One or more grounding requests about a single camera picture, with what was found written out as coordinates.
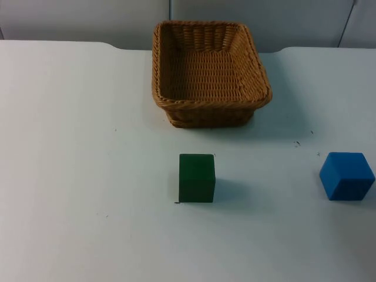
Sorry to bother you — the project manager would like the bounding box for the green cube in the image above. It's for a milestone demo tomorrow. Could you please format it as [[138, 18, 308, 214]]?
[[178, 153, 216, 204]]

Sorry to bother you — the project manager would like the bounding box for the pale brown wicker basket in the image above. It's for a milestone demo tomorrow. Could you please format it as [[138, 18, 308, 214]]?
[[151, 20, 273, 129]]

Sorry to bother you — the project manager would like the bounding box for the blue cube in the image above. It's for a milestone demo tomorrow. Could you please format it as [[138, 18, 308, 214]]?
[[319, 152, 376, 202]]

